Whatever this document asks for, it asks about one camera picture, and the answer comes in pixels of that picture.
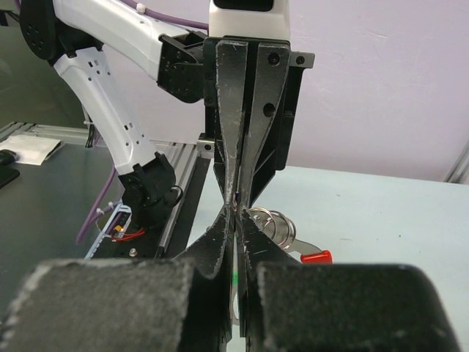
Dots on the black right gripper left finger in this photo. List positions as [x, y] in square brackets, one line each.
[181, 304]

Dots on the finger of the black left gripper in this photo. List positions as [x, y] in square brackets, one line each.
[272, 63]
[231, 63]

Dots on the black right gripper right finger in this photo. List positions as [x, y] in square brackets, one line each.
[289, 306]

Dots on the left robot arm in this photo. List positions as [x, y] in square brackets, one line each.
[178, 56]

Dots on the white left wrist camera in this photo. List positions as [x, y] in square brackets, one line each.
[256, 19]

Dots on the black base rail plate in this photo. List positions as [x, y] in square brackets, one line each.
[169, 236]

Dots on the white slotted cable duct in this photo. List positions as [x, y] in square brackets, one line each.
[114, 229]

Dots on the left aluminium frame post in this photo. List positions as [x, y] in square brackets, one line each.
[459, 172]

